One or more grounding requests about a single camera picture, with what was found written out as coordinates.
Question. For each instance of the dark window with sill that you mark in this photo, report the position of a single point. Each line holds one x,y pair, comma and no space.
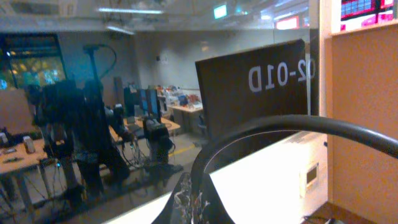
136,48

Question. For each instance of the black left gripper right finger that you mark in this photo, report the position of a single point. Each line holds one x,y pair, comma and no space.
210,208

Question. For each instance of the white wall control panel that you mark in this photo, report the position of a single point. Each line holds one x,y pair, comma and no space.
308,178

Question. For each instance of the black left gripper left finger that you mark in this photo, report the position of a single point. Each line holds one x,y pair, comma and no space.
178,209

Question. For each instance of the wooden side panel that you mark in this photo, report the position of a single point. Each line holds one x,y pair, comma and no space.
361,88

